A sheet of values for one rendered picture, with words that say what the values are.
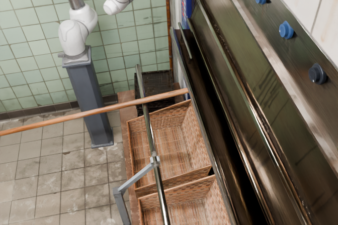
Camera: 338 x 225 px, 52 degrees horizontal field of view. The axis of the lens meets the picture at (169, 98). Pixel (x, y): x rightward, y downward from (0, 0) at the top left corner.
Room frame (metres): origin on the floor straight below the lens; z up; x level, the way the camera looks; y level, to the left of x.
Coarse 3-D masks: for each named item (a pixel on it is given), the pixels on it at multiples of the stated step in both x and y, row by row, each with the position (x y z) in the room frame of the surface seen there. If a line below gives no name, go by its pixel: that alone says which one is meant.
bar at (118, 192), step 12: (144, 96) 1.37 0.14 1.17; (144, 108) 1.28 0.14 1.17; (156, 156) 0.96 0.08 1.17; (144, 168) 0.94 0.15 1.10; (156, 168) 0.89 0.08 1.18; (132, 180) 0.92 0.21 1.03; (156, 180) 0.83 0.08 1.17; (120, 192) 0.91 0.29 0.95; (120, 204) 0.90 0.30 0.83; (168, 216) 0.66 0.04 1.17
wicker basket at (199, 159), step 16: (160, 112) 1.61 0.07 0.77; (176, 112) 1.62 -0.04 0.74; (192, 112) 1.54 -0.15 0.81; (128, 128) 1.51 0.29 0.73; (144, 128) 1.59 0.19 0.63; (160, 128) 1.60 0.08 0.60; (176, 128) 1.60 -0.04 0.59; (192, 128) 1.46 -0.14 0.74; (144, 144) 1.47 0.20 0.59; (160, 144) 1.47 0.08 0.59; (176, 144) 1.46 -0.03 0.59; (192, 144) 1.38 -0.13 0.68; (144, 160) 1.34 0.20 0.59; (160, 160) 1.33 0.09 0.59; (176, 160) 1.32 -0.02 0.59; (192, 160) 1.30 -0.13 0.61; (208, 160) 1.14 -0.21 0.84; (144, 176) 1.21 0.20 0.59; (176, 176) 1.07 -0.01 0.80; (192, 176) 1.08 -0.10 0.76; (144, 192) 1.05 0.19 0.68
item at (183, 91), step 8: (184, 88) 1.33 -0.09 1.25; (152, 96) 1.33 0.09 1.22; (160, 96) 1.32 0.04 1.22; (168, 96) 1.31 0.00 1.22; (120, 104) 1.32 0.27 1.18; (128, 104) 1.31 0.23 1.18; (136, 104) 1.31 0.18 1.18; (80, 112) 1.32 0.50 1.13; (88, 112) 1.31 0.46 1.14; (96, 112) 1.31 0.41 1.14; (48, 120) 1.32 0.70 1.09; (56, 120) 1.31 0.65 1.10; (64, 120) 1.30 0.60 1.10; (16, 128) 1.31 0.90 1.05; (24, 128) 1.30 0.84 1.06; (32, 128) 1.30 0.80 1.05; (0, 136) 1.30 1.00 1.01
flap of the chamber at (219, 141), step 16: (176, 32) 1.64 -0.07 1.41; (176, 48) 1.48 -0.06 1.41; (192, 48) 1.49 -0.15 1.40; (192, 64) 1.35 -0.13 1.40; (192, 80) 1.23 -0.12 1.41; (208, 80) 1.23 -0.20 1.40; (208, 96) 1.12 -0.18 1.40; (208, 112) 1.01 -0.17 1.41; (208, 128) 0.92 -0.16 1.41; (224, 128) 0.92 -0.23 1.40; (224, 144) 0.84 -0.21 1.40; (224, 160) 0.76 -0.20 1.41; (240, 160) 0.76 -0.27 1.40; (240, 176) 0.68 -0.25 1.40; (240, 192) 0.62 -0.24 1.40; (240, 208) 0.55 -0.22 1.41; (256, 208) 0.55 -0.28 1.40; (256, 224) 0.49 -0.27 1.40
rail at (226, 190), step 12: (180, 48) 1.46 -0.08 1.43; (180, 60) 1.37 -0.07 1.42; (192, 84) 1.17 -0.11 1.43; (192, 96) 1.10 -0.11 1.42; (204, 120) 0.95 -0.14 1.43; (204, 132) 0.89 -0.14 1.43; (216, 156) 0.76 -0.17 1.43; (216, 168) 0.71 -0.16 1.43; (228, 192) 0.60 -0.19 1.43; (228, 204) 0.56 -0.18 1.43
